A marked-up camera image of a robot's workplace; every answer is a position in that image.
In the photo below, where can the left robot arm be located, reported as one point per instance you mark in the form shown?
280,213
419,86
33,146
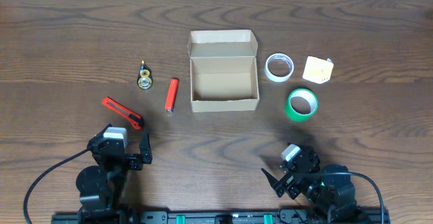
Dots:
100,186

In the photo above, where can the cardboard box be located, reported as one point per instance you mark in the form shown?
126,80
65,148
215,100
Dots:
223,70

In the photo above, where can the white tape roll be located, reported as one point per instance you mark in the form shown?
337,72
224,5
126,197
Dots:
279,56

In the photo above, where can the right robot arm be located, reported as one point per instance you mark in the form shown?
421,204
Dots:
329,189

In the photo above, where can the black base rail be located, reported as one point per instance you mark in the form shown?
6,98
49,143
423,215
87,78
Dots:
163,217

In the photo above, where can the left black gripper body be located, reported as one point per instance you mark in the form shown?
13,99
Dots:
133,161

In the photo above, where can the red lighter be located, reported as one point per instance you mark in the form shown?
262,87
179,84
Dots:
171,95

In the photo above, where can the red utility knife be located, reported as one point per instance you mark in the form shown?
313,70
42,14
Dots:
135,119

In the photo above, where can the black yellow correction tape dispenser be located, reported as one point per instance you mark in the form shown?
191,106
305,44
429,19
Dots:
144,79

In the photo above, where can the yellow sticky note pad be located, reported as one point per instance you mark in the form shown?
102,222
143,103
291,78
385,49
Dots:
317,70

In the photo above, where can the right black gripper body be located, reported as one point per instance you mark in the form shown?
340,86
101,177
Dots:
293,189

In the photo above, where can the green tape roll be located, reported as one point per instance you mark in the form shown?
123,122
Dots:
309,96

